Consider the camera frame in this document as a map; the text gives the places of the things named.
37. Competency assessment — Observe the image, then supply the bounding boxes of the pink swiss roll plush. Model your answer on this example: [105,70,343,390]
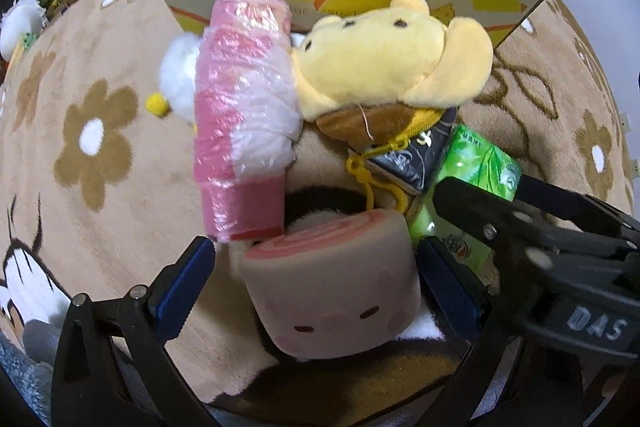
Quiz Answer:
[236,208,423,361]

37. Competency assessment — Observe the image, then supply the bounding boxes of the yellow bear plush pouch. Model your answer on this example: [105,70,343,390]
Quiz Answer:
[289,0,495,146]

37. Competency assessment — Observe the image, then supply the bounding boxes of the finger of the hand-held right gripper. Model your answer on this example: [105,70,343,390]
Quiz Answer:
[515,176,640,250]
[433,178,553,269]

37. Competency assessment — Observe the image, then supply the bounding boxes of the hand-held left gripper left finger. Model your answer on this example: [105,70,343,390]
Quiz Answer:
[50,234,222,427]

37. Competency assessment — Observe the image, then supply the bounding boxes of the white duck plush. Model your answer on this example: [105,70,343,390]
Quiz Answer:
[144,31,205,128]

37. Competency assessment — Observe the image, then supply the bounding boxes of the grey cloth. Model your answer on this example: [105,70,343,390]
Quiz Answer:
[0,316,72,427]

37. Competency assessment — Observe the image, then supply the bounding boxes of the light green tissue packet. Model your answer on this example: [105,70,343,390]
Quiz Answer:
[406,194,496,275]

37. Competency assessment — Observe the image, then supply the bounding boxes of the white fluffy plush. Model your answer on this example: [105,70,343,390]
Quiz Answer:
[0,0,49,62]

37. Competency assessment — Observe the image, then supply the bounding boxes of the brown floral blanket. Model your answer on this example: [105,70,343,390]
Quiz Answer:
[0,0,640,418]

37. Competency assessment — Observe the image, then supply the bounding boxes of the black tissue packet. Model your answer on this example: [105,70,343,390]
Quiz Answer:
[364,107,460,196]

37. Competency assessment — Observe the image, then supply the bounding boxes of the yellow plastic clip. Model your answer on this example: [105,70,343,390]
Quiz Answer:
[346,138,407,214]

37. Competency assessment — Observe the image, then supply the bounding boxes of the pink plush in plastic wrap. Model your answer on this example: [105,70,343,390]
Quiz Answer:
[192,0,302,244]

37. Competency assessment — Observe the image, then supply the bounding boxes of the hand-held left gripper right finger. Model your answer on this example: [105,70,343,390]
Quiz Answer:
[414,237,587,427]

